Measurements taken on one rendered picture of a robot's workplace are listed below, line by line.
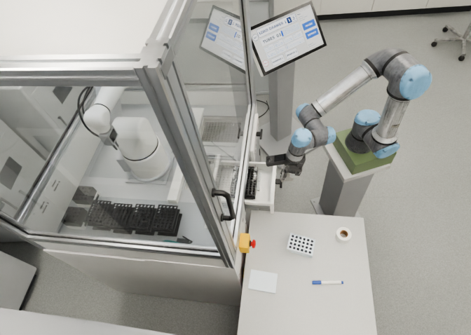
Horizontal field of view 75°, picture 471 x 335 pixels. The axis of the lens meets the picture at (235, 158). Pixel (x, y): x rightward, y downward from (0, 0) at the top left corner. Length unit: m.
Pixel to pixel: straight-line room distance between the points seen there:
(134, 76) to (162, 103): 0.06
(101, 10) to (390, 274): 2.27
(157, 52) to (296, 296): 1.26
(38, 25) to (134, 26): 0.22
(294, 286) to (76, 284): 1.75
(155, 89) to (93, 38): 0.19
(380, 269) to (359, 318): 0.95
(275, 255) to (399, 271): 1.15
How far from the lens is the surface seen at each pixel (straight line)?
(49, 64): 0.62
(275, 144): 2.85
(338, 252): 1.63
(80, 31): 0.72
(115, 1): 0.79
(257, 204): 1.58
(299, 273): 1.57
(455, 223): 2.82
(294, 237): 1.59
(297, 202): 2.57
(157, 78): 0.52
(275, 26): 2.16
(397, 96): 1.37
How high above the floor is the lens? 2.27
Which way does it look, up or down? 54 degrees down
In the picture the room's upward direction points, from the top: 11 degrees counter-clockwise
